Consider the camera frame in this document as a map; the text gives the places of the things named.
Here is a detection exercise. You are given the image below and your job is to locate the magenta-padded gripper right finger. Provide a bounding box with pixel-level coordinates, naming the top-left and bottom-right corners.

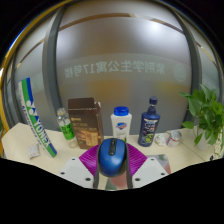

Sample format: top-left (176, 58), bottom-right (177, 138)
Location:
top-left (124, 143), bottom-right (169, 190)

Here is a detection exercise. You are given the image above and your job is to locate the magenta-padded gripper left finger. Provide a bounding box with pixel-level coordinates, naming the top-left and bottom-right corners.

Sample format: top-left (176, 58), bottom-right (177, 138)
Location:
top-left (58, 143), bottom-right (101, 190)

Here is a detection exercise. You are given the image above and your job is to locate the blue and black computer mouse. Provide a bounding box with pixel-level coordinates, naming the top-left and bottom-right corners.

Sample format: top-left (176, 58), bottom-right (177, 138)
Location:
top-left (97, 137), bottom-right (129, 178)

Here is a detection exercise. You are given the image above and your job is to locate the floral pastel mouse pad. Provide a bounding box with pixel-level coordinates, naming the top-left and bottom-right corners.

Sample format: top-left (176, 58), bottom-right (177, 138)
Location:
top-left (105, 153), bottom-right (172, 192)

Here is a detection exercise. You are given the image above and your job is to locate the crumpled white paper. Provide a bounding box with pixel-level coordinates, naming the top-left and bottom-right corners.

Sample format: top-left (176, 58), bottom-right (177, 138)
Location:
top-left (154, 133), bottom-right (168, 147)

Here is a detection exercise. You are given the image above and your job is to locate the clear bottle with green label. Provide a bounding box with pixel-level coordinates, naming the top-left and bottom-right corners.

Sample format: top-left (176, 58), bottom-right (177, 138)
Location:
top-left (55, 107), bottom-right (79, 149)

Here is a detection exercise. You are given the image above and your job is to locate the dark blue shampoo bottle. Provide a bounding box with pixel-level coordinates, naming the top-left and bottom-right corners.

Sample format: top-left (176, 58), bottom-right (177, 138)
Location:
top-left (137, 96), bottom-right (161, 148)

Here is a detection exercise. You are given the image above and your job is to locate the small white and red cup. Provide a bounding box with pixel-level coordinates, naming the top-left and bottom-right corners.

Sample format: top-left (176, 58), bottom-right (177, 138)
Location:
top-left (166, 130), bottom-right (183, 149)

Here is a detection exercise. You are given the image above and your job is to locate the brown cardboard carton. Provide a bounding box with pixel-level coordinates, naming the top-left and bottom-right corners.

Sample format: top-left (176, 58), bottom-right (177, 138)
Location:
top-left (67, 97), bottom-right (105, 150)

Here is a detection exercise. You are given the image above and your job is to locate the white bottle with blue cap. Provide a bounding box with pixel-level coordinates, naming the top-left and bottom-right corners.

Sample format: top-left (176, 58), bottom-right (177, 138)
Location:
top-left (110, 106), bottom-right (133, 144)

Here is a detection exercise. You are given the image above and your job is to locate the white and green shuttlecock tube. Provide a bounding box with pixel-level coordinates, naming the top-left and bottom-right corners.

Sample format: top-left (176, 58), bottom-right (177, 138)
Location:
top-left (17, 77), bottom-right (58, 159)

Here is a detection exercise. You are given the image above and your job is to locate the green potted plant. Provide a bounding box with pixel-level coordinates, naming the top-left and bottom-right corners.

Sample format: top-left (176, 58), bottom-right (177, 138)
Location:
top-left (178, 83), bottom-right (224, 159)

